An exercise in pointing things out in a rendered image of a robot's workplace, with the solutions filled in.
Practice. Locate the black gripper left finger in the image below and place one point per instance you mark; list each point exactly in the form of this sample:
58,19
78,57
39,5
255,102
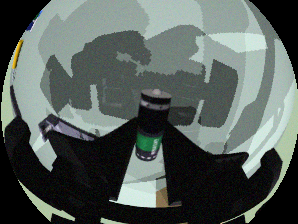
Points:
108,155

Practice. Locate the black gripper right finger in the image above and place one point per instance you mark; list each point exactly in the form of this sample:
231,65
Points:
187,165

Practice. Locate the black cylindrical battery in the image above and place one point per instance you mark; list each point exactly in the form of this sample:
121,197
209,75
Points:
152,118

